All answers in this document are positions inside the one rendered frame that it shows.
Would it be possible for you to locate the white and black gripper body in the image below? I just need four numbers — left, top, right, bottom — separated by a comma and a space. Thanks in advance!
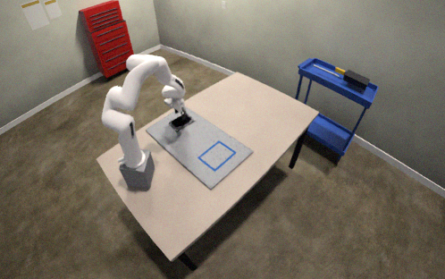
174, 99, 186, 113

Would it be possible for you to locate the black well plate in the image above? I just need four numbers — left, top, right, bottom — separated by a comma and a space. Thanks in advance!
172, 114, 192, 128

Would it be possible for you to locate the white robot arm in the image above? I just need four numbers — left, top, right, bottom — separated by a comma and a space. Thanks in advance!
102, 55, 185, 168

